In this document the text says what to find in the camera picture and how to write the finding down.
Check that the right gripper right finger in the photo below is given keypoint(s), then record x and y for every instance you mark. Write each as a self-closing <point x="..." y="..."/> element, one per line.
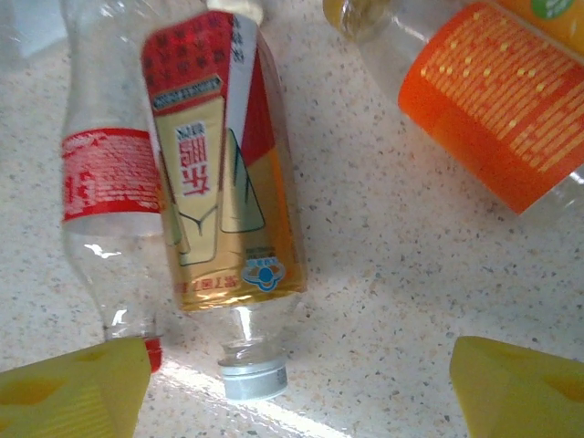
<point x="524" y="392"/>

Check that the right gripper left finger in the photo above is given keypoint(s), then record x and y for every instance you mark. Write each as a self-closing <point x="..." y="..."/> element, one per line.
<point x="68" y="397"/>

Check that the clear bottle red label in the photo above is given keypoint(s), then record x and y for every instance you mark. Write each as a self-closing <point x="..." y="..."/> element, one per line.
<point x="105" y="169"/>

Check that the gold red label bottle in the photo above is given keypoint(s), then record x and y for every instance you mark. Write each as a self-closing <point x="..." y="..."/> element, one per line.
<point x="205" y="182"/>

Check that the orange label plastic bottle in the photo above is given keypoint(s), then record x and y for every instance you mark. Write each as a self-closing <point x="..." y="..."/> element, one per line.
<point x="479" y="114"/>

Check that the yellow label plastic bottle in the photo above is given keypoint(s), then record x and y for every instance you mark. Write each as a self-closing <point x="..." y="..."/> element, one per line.
<point x="547" y="23"/>

